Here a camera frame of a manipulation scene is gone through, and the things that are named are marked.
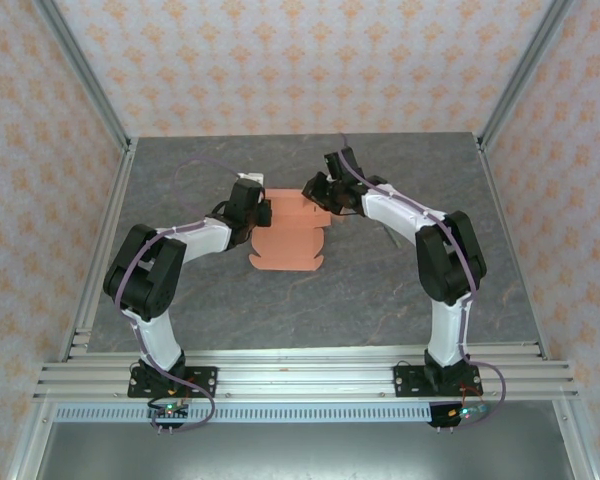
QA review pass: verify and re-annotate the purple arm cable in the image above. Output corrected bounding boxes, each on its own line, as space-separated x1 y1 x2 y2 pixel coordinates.
113 157 246 434
337 132 506 431

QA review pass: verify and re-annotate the aluminium frame leg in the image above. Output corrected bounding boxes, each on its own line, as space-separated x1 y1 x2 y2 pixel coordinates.
7 399 56 480
552 399 596 480

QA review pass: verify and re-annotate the grey metal panel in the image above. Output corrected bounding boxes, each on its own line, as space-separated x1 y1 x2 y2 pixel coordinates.
37 422 569 480

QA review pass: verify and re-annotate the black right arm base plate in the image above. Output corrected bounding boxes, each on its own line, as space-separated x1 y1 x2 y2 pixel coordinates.
393 363 481 399

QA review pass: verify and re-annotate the grey slotted cable duct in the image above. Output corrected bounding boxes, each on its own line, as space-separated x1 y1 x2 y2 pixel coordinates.
54 404 546 424

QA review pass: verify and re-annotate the orange cardboard paper box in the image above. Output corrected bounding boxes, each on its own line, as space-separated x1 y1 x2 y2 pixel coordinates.
247 187 334 274

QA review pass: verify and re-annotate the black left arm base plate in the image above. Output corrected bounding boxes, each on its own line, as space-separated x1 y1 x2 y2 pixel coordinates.
127 365 219 399

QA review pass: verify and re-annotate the aluminium front frame rail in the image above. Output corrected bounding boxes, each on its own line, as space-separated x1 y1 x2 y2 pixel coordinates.
32 342 581 401

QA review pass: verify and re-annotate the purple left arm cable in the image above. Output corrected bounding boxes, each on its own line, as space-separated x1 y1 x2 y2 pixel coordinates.
113 157 246 434

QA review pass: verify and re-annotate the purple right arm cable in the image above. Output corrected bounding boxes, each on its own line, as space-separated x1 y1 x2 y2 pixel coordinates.
337 132 506 431

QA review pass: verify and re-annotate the aluminium frame post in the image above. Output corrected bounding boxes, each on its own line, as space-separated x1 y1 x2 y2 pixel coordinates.
477 0 579 151
32 0 134 151

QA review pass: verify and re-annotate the aluminium side frame rail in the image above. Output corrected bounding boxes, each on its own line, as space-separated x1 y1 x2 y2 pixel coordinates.
57 138 140 362
476 134 550 362

